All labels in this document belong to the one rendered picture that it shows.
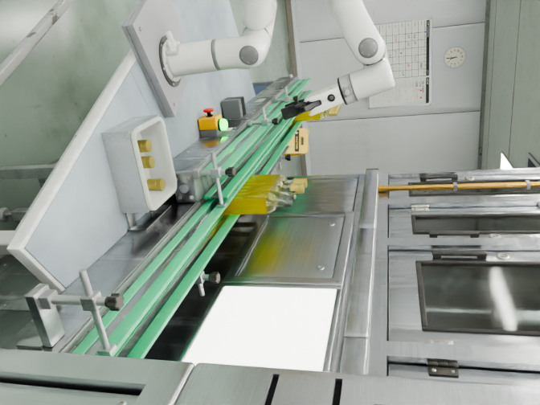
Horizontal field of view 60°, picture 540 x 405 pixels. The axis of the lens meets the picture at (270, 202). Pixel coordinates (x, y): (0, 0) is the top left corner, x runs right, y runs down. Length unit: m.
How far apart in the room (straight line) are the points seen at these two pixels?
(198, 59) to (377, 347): 0.96
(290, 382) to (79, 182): 0.80
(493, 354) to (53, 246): 0.96
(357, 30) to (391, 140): 6.31
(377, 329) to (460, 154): 6.56
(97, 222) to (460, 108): 6.61
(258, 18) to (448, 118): 6.19
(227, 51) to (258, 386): 1.12
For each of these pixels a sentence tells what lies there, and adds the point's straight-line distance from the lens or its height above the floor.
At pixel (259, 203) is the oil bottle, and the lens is 1.47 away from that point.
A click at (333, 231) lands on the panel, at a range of 1.55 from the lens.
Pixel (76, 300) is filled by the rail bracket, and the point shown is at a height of 0.93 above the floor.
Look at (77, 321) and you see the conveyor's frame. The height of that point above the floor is 0.86.
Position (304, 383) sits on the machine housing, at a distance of 0.50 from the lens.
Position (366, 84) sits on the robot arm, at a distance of 1.25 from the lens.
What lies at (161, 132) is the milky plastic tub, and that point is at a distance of 1.35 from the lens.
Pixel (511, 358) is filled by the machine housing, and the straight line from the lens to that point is 1.13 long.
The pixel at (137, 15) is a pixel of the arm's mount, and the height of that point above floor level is 0.78.
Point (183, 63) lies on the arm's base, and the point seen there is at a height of 0.84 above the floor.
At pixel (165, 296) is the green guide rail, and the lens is 1.17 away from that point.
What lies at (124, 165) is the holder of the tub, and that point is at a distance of 1.25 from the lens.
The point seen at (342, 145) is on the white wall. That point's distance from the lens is 7.53.
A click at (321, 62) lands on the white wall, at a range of 7.30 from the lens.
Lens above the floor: 1.45
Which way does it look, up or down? 15 degrees down
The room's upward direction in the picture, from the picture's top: 89 degrees clockwise
